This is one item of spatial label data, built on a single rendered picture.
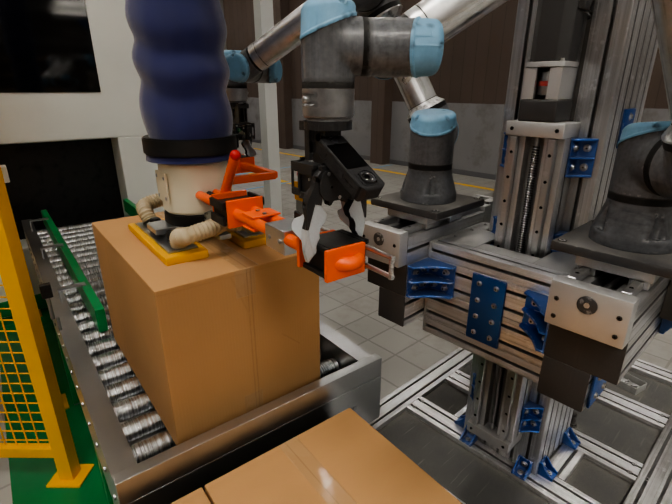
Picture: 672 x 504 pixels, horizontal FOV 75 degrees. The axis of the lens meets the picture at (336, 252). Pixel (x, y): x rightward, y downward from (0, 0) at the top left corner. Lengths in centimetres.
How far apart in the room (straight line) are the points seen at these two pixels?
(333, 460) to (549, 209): 76
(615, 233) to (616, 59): 39
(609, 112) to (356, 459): 95
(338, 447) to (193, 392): 35
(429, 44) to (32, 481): 192
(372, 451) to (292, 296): 40
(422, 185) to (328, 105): 59
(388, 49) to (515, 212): 67
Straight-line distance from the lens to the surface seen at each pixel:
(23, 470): 215
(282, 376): 119
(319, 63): 64
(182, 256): 106
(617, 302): 88
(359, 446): 112
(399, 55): 65
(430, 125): 117
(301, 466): 108
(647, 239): 99
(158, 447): 120
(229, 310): 102
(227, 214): 94
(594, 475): 171
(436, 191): 118
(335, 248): 65
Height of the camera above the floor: 132
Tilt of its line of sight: 20 degrees down
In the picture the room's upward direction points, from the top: straight up
